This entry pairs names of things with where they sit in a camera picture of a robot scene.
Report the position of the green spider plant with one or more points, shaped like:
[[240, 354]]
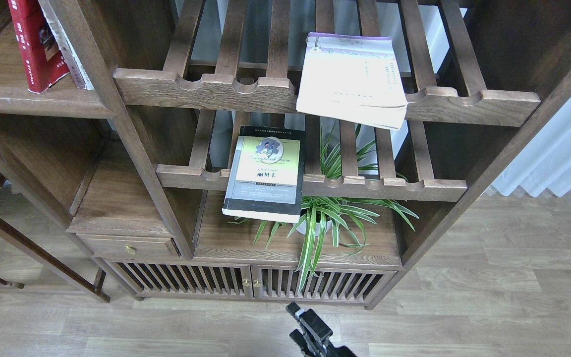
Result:
[[321, 214]]

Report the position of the white standing book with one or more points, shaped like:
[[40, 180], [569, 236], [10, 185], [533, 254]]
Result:
[[79, 76]]

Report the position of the white curtain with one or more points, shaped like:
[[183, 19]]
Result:
[[545, 163]]

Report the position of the red book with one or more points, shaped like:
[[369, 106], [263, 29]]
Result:
[[41, 56]]

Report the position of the white and purple book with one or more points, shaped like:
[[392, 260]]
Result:
[[352, 78]]

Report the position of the dark wooden bookshelf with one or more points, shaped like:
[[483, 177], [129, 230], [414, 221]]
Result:
[[144, 158]]

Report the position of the grey and green book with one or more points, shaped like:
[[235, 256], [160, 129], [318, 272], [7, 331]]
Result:
[[266, 177]]

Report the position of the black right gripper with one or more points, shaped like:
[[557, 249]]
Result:
[[314, 334]]

